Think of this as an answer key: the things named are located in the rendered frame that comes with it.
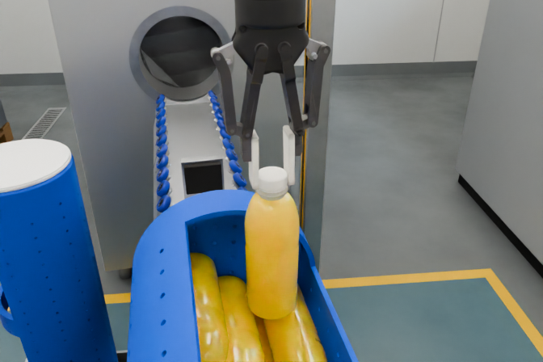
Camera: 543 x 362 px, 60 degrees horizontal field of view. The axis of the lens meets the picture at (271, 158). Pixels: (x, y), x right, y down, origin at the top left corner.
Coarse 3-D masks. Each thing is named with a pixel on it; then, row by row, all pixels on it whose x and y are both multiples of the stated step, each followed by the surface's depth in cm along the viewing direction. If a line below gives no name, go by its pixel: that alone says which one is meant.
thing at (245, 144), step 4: (240, 124) 55; (240, 128) 55; (240, 132) 55; (240, 136) 55; (240, 140) 57; (244, 140) 56; (248, 140) 56; (240, 144) 57; (244, 144) 56; (248, 144) 56; (240, 148) 58; (244, 148) 56; (248, 148) 56; (240, 152) 58; (244, 152) 56; (248, 152) 57; (244, 156) 57; (248, 156) 57; (244, 160) 57; (248, 160) 57
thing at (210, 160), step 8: (184, 160) 112; (192, 160) 112; (200, 160) 112; (208, 160) 113; (216, 160) 113; (184, 168) 111; (192, 168) 111; (200, 168) 111; (208, 168) 112; (216, 168) 112; (184, 176) 113; (192, 176) 112; (200, 176) 112; (208, 176) 113; (216, 176) 113; (184, 184) 114; (192, 184) 113; (200, 184) 113; (208, 184) 114; (216, 184) 114; (224, 184) 117; (184, 192) 115; (192, 192) 114; (200, 192) 114
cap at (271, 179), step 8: (264, 168) 60; (272, 168) 60; (280, 168) 60; (264, 176) 59; (272, 176) 59; (280, 176) 58; (264, 184) 58; (272, 184) 58; (280, 184) 58; (272, 192) 58
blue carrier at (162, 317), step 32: (224, 192) 71; (160, 224) 69; (192, 224) 73; (224, 224) 74; (160, 256) 63; (224, 256) 77; (160, 288) 57; (192, 288) 55; (320, 288) 71; (160, 320) 53; (192, 320) 50; (320, 320) 71; (128, 352) 57; (160, 352) 49; (192, 352) 47; (352, 352) 60
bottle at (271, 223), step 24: (264, 192) 59; (264, 216) 59; (288, 216) 59; (264, 240) 60; (288, 240) 60; (264, 264) 61; (288, 264) 62; (264, 288) 63; (288, 288) 64; (264, 312) 65; (288, 312) 66
